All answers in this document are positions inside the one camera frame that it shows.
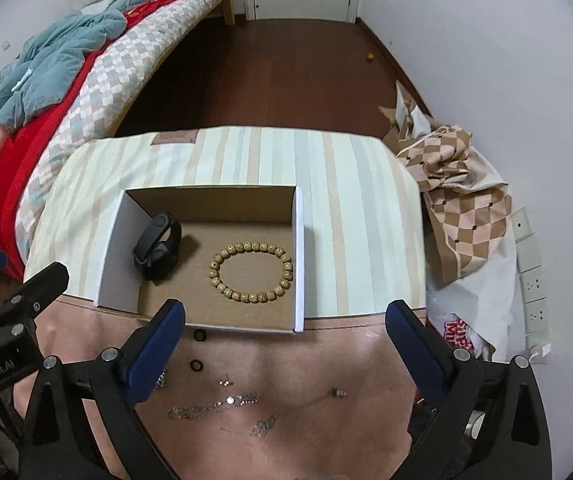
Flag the white wall socket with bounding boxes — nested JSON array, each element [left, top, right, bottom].
[[519, 268, 547, 305], [523, 298, 551, 339]]

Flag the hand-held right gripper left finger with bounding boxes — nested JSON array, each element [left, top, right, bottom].
[[19, 299, 187, 480]]

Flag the checkered bed sheet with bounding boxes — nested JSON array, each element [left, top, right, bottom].
[[15, 0, 228, 243]]

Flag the brown diamond pattern cloth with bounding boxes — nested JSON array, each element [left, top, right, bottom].
[[397, 124, 513, 287]]

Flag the bed with red checkered quilt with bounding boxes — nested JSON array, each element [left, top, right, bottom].
[[0, 0, 202, 281]]

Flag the black smart band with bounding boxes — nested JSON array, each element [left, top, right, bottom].
[[132, 212, 183, 282]]

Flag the teal quilt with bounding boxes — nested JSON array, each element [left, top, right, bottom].
[[0, 0, 235, 162]]

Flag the white cardboard box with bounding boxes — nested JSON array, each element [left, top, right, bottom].
[[97, 186, 306, 335]]

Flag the white plastic bag red print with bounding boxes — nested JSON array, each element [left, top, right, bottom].
[[425, 230, 523, 362]]

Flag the torn cardboard pieces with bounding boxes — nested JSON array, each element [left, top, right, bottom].
[[377, 80, 436, 152]]

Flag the wooden bead bracelet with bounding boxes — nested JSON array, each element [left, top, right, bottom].
[[208, 241, 294, 305]]

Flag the striped pastel cloth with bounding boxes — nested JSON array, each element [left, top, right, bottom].
[[23, 126, 428, 319]]

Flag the white blank wall plate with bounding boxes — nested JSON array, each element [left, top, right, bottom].
[[515, 238, 542, 275]]

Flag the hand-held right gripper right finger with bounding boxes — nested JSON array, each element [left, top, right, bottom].
[[385, 299, 553, 480]]

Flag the silver chain bracelet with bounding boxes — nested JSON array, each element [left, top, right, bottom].
[[166, 392, 262, 421]]

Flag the thin silver pendant necklace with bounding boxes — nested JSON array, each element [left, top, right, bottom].
[[219, 386, 348, 437]]

